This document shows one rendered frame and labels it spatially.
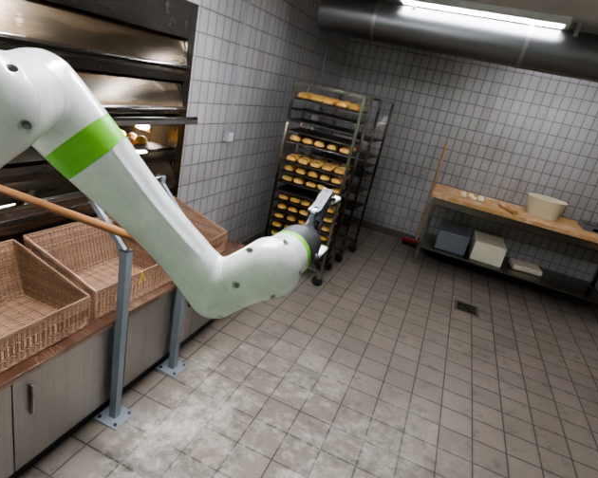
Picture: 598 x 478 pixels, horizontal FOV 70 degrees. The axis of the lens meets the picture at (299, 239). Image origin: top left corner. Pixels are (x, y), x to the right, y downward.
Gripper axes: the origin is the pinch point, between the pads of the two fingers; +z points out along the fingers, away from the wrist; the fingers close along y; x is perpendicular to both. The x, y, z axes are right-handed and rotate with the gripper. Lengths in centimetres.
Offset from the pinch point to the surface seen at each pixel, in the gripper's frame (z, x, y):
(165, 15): 129, -153, -49
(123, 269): 40, -95, 62
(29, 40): 40, -149, -24
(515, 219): 416, 109, 62
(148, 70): 118, -153, -18
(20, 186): 40, -156, 41
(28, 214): 40, -152, 54
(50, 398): 8, -100, 113
